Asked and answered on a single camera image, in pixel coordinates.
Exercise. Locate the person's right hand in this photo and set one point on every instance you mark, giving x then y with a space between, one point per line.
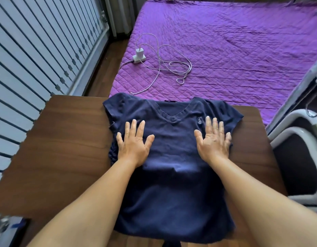
212 149

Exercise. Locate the person's left hand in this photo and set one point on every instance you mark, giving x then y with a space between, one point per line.
132 150

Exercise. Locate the person's left little finger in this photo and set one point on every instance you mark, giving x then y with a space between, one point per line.
119 140

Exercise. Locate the person's left middle finger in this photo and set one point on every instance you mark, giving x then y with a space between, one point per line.
133 128

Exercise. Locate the person's right middle finger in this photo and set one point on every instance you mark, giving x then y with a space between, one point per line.
215 127

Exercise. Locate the person's right little finger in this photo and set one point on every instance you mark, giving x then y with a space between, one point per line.
228 140

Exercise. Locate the person's right thumb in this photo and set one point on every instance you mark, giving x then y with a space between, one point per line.
198 138

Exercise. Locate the person's left thumb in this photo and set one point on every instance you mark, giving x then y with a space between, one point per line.
149 141

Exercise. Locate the navy blue v-neck t-shirt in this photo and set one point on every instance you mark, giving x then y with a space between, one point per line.
171 156

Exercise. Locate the person's right forearm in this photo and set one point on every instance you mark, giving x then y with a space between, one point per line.
253 203

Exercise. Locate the person's left forearm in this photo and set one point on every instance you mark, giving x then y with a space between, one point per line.
96 203

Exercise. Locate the white power strip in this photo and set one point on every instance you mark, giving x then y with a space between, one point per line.
139 59

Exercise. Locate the white charger plug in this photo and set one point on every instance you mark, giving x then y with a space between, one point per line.
139 52

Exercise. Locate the purple quilted bed cover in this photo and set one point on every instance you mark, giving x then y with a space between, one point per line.
238 53

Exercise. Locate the grey curtain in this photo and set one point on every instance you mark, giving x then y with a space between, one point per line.
122 15

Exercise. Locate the white barred window grille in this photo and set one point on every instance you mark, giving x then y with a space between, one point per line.
32 61

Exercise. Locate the blurry clear object blue tape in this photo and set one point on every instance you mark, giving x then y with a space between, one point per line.
6 230

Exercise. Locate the white frame black chair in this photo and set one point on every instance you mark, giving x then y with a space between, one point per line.
297 162

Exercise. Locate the grey bed frame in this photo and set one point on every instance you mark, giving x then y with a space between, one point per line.
294 92

